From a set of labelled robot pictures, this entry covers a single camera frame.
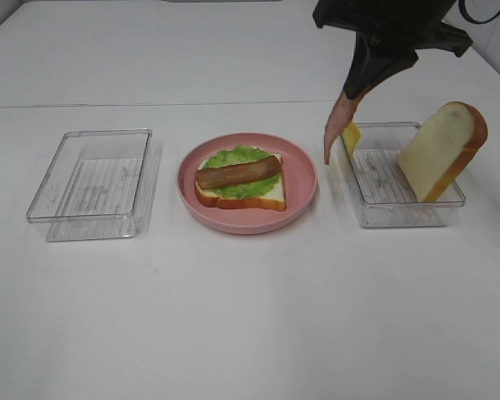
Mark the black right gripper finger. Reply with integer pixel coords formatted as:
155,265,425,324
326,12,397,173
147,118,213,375
343,32,418,100

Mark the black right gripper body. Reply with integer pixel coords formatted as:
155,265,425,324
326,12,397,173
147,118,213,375
312,0,473,57

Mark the pink ham strip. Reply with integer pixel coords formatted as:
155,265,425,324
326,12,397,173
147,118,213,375
323,86,371,165

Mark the yellow cheese slice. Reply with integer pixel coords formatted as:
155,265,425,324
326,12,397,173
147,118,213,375
337,122,362,166

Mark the white bread slice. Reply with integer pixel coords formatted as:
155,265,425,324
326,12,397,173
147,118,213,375
397,102,488,203
193,153,287,212

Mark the green lettuce leaf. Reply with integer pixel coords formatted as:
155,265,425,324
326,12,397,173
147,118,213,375
198,145,283,200

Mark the brown bacon strip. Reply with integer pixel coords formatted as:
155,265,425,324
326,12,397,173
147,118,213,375
195,156,283,189

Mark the pink round plate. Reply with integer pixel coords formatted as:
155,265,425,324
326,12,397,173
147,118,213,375
177,132,318,234

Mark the clear plastic right tray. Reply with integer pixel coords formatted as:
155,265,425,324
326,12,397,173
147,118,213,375
337,122,466,228

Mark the clear plastic tray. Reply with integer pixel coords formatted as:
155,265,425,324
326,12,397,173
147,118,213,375
337,122,466,228
26,129,162,242

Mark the clear plastic left tray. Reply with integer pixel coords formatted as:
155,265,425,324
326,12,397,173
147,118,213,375
26,129,162,242

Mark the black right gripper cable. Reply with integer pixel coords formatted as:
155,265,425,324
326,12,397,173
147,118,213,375
457,0,500,25

